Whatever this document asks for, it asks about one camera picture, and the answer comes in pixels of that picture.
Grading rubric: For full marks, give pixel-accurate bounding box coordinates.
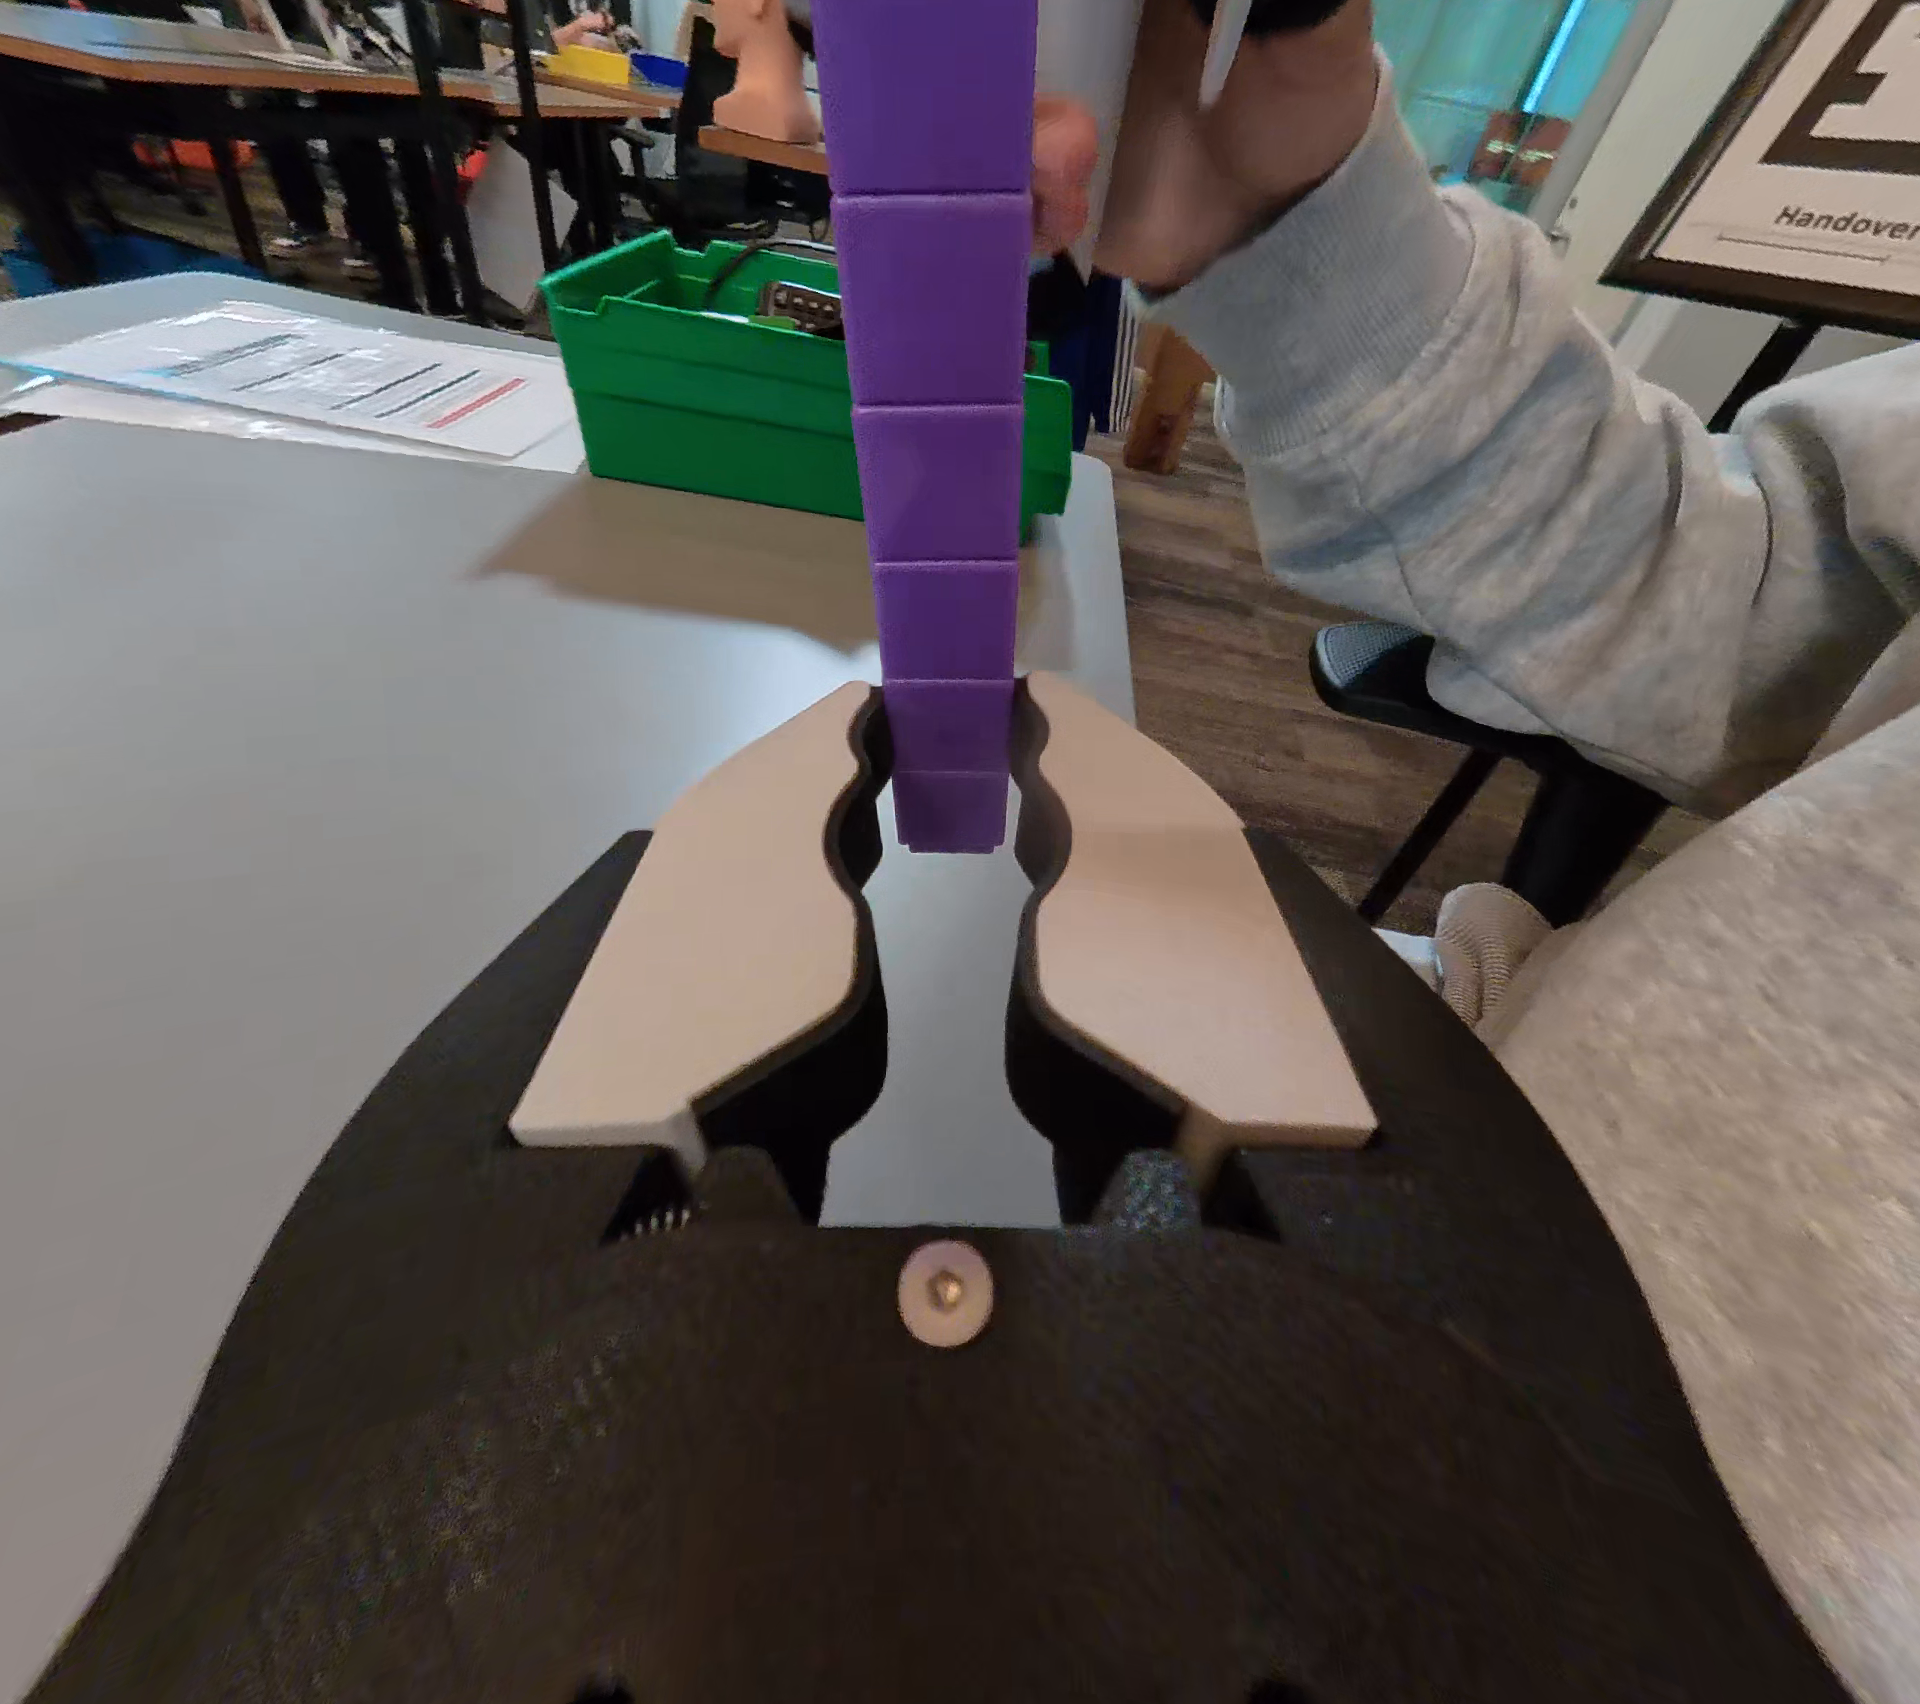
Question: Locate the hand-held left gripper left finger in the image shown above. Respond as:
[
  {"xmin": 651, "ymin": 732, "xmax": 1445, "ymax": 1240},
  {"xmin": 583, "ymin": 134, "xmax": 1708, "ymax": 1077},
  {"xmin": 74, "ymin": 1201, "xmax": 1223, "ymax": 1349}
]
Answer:
[{"xmin": 510, "ymin": 681, "xmax": 882, "ymax": 1173}]

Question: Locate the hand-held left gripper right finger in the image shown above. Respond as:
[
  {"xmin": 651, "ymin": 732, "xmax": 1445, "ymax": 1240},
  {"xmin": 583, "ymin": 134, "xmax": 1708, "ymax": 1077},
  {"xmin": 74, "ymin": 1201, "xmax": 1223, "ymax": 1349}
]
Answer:
[{"xmin": 1016, "ymin": 671, "xmax": 1379, "ymax": 1173}]

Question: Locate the purple block stick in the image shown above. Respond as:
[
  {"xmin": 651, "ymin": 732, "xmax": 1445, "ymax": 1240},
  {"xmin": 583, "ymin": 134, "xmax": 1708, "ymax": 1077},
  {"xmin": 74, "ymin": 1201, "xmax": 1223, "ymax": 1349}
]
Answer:
[{"xmin": 786, "ymin": 0, "xmax": 1047, "ymax": 854}]

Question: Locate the person's right forearm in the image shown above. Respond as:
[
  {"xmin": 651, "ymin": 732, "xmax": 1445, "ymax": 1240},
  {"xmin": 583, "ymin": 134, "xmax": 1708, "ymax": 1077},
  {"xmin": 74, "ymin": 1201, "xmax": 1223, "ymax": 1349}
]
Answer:
[{"xmin": 1156, "ymin": 56, "xmax": 1920, "ymax": 823}]

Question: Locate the person's right hand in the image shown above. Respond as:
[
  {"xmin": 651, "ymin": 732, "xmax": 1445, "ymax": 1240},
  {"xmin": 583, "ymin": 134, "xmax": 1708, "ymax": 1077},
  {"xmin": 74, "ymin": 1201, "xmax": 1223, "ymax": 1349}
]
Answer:
[{"xmin": 1033, "ymin": 0, "xmax": 1384, "ymax": 297}]

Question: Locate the mannequin head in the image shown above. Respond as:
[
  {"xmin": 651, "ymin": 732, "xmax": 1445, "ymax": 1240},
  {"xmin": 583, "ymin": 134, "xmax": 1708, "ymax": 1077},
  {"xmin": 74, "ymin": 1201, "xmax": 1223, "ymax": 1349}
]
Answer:
[{"xmin": 706, "ymin": 0, "xmax": 828, "ymax": 149}]

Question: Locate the black tripod stand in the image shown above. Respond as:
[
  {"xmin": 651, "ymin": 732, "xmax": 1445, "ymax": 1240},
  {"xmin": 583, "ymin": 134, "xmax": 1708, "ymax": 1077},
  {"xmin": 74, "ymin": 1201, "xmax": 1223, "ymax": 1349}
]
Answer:
[{"xmin": 403, "ymin": 0, "xmax": 564, "ymax": 318}]

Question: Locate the black chair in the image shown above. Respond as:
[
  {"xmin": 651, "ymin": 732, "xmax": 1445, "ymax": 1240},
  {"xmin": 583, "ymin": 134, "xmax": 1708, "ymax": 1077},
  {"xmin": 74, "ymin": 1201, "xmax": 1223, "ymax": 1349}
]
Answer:
[{"xmin": 1311, "ymin": 619, "xmax": 1669, "ymax": 930}]

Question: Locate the wooden stool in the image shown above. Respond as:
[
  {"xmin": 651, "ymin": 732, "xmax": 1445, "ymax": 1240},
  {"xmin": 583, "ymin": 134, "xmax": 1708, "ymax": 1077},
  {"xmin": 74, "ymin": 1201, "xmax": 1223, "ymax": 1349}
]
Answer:
[{"xmin": 1121, "ymin": 320, "xmax": 1218, "ymax": 475}]

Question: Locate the dark connector part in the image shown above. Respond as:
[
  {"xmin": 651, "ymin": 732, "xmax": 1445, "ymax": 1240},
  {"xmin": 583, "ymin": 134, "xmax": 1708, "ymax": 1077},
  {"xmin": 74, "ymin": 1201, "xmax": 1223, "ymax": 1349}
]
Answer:
[{"xmin": 754, "ymin": 275, "xmax": 851, "ymax": 345}]

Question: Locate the long wooden work table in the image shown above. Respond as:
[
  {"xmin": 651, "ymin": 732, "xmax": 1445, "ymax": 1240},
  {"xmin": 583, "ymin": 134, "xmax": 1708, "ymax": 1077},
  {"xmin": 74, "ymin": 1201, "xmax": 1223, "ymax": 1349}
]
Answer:
[{"xmin": 0, "ymin": 0, "xmax": 679, "ymax": 122}]

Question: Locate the green plastic bin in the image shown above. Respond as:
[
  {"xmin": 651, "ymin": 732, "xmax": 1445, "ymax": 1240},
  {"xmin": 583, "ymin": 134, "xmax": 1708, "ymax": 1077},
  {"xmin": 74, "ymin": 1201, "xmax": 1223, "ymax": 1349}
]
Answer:
[{"xmin": 540, "ymin": 230, "xmax": 1077, "ymax": 546}]

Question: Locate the person's grey sweatshirt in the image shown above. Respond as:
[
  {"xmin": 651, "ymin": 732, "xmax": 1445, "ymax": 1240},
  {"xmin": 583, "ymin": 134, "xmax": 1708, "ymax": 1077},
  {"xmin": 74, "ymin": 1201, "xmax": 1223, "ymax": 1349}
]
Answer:
[{"xmin": 1373, "ymin": 339, "xmax": 1920, "ymax": 1704}]

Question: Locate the printed paper sheet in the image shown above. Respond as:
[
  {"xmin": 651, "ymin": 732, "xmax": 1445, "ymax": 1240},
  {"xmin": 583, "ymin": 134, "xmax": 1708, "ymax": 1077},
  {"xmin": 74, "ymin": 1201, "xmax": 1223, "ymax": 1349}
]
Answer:
[{"xmin": 0, "ymin": 302, "xmax": 583, "ymax": 461}]

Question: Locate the black framed sign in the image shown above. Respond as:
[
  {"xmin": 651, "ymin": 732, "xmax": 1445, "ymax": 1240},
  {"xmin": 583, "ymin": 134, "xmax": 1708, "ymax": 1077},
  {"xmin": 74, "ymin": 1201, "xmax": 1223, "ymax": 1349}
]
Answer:
[{"xmin": 1598, "ymin": 0, "xmax": 1920, "ymax": 345}]

